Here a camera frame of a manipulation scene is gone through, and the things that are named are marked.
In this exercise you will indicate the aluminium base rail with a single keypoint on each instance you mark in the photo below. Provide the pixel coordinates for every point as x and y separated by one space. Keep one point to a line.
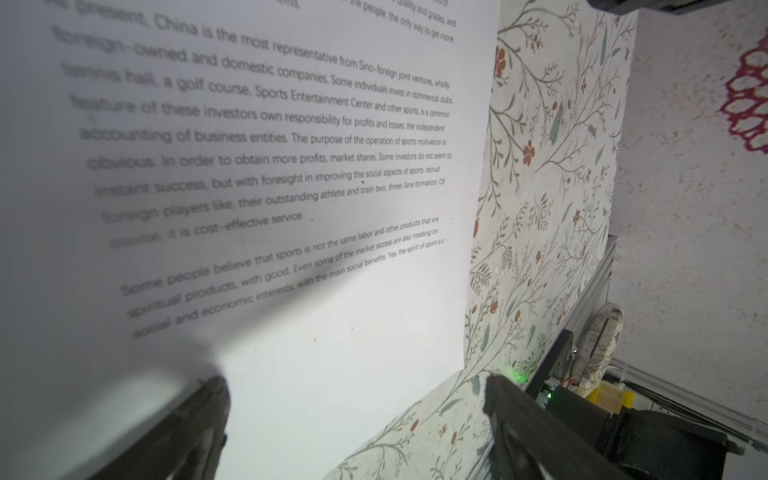
664 394

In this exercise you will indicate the white printed paper sheet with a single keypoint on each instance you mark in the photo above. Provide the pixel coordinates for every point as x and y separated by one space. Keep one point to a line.
279 193

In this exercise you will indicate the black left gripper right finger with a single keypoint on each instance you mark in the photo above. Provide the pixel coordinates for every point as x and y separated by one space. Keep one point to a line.
529 443

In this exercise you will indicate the patterned cloth pouch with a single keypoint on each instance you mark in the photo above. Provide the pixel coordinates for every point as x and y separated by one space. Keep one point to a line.
596 349

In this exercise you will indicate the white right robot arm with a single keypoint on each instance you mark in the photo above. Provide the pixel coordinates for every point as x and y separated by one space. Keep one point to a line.
645 444

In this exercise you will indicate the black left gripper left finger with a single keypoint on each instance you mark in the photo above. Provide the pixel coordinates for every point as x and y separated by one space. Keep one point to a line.
186 444

